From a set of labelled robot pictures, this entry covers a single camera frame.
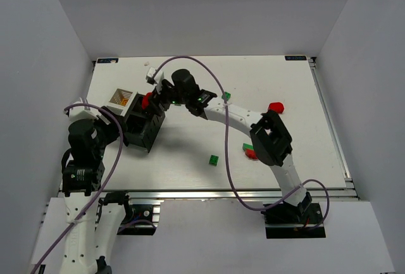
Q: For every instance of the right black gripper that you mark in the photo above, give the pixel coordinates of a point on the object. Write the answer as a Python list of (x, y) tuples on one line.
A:
[(161, 95)]

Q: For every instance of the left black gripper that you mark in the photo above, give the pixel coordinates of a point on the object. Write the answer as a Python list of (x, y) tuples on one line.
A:
[(123, 125)]

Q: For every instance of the red round lego piece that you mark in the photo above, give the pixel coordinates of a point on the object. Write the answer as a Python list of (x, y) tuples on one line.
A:
[(145, 101)]

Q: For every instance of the yellow flower lego piece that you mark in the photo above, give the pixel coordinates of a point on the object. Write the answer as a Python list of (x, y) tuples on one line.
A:
[(124, 102)]

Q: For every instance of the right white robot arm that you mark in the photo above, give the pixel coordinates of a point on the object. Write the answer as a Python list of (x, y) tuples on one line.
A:
[(270, 138)]

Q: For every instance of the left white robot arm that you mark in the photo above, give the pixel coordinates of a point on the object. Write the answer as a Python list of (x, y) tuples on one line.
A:
[(92, 221)]

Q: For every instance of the green lego brick upper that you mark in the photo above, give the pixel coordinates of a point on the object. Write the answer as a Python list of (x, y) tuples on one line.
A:
[(226, 96)]

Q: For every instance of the white slotted container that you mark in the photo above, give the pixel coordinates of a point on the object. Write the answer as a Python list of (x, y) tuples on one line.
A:
[(119, 101)]

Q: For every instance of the black slotted container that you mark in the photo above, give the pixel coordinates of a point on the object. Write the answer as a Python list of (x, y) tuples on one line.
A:
[(142, 128)]

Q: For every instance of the green lego brick lower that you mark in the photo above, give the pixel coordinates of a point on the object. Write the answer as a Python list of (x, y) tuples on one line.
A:
[(213, 160)]

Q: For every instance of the left corner label sticker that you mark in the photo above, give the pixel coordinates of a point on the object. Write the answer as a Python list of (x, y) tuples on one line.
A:
[(107, 60)]

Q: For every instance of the corner label sticker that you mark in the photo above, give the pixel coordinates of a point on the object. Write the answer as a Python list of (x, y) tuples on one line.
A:
[(295, 58), (107, 60)]

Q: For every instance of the green slope lego brick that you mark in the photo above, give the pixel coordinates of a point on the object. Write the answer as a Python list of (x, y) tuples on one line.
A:
[(246, 146)]

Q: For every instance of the red curved lego brick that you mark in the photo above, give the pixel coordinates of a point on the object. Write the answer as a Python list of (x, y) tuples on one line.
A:
[(250, 154)]

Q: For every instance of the red arched lego brick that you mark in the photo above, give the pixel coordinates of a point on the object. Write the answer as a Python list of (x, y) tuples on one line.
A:
[(277, 107)]

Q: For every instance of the right corner label sticker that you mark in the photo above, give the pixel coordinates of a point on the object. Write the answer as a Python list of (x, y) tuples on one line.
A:
[(295, 58)]

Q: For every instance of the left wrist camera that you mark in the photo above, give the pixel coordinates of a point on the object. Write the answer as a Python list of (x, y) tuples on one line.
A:
[(81, 112)]

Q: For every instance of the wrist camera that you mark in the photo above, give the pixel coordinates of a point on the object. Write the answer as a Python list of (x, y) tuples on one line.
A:
[(154, 77), (81, 112)]

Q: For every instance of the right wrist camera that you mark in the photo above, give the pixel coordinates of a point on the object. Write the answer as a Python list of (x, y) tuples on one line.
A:
[(154, 77)]

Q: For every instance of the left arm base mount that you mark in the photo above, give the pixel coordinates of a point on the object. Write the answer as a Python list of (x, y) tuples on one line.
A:
[(138, 219)]

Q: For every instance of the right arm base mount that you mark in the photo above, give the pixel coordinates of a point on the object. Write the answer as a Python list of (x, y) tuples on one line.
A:
[(285, 221)]

